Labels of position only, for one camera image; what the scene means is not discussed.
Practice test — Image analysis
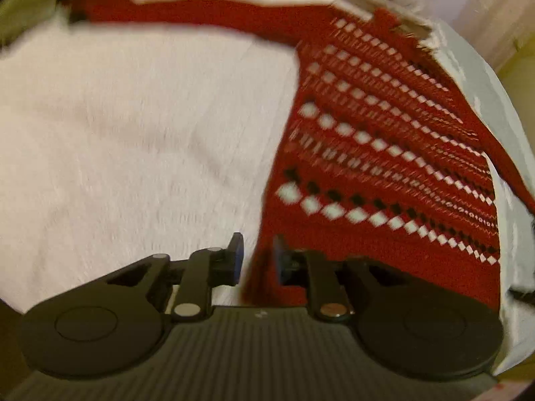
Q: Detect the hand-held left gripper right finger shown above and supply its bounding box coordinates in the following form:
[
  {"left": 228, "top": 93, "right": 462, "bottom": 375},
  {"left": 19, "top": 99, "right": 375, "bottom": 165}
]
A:
[{"left": 273, "top": 235, "right": 399, "bottom": 323}]

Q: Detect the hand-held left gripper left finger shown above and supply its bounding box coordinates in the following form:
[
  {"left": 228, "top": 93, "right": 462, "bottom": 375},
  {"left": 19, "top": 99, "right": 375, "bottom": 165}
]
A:
[{"left": 104, "top": 233, "right": 245, "bottom": 323}]

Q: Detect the white shirt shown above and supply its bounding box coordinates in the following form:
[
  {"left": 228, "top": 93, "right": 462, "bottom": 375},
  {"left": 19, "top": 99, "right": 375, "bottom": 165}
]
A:
[{"left": 418, "top": 21, "right": 535, "bottom": 377}]

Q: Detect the red patterned sweater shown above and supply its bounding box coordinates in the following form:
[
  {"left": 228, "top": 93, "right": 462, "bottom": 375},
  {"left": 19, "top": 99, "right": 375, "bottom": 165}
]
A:
[{"left": 69, "top": 0, "right": 535, "bottom": 314}]

